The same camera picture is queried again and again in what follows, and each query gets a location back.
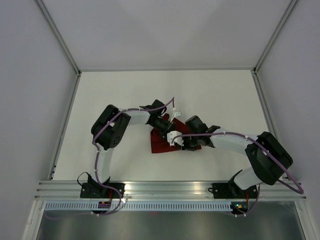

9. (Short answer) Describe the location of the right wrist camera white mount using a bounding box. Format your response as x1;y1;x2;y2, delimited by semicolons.
166;130;184;147

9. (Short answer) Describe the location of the left aluminium frame post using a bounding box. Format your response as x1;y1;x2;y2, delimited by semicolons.
34;0;82;76

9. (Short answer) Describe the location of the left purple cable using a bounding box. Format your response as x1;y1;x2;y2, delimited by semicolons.
92;96;176;187

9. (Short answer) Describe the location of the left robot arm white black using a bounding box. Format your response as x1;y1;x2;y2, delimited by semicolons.
91;99;176;198

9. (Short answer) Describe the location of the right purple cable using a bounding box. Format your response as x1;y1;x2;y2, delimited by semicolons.
172;132;305;216

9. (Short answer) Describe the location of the aluminium mounting rail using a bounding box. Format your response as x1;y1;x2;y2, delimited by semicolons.
33;180;306;202

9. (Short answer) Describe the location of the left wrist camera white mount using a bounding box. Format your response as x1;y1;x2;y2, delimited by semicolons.
171;107;182;121

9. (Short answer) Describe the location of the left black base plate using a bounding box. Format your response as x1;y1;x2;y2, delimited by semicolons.
80;182;125;199

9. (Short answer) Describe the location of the white slotted cable duct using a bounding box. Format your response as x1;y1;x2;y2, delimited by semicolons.
44;200;232;212

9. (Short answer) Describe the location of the aluminium frame post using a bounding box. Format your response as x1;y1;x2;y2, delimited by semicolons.
34;0;82;76
251;0;300;75

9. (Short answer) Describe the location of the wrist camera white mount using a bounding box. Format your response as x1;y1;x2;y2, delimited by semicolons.
166;130;184;147
171;107;182;121

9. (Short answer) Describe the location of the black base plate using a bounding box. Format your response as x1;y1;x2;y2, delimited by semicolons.
80;182;125;199
207;182;258;200

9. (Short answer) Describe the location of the right aluminium frame post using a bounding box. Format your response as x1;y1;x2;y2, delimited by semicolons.
251;0;300;75

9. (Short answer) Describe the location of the purple cable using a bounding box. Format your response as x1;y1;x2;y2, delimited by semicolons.
172;132;305;216
92;96;176;187

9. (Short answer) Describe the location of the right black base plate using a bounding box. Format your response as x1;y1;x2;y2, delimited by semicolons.
207;182;258;200

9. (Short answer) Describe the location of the dark red cloth napkin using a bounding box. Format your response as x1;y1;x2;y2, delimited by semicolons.
147;113;191;154

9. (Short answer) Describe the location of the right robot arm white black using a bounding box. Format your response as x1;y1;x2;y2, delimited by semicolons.
182;115;293;198

